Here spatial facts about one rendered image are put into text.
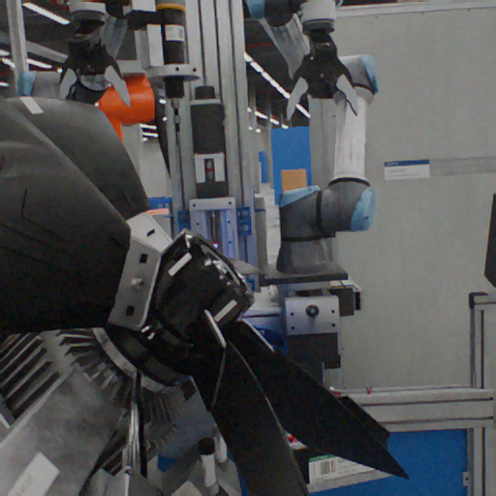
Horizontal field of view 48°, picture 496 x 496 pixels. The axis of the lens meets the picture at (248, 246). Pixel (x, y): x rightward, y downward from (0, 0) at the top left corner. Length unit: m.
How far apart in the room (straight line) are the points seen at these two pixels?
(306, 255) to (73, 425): 1.08
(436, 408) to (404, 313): 1.50
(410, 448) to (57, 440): 0.89
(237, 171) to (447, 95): 1.27
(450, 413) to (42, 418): 0.90
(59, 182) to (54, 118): 0.30
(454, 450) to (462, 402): 0.12
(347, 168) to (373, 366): 1.40
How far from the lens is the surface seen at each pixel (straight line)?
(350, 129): 1.60
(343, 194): 1.50
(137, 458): 0.51
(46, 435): 0.51
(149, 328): 0.63
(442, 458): 1.31
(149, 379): 0.63
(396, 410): 1.21
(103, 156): 0.76
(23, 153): 0.49
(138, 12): 0.73
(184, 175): 1.70
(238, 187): 1.69
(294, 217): 1.52
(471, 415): 1.26
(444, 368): 2.84
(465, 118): 2.69
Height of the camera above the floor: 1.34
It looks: 8 degrees down
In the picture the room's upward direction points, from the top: 4 degrees counter-clockwise
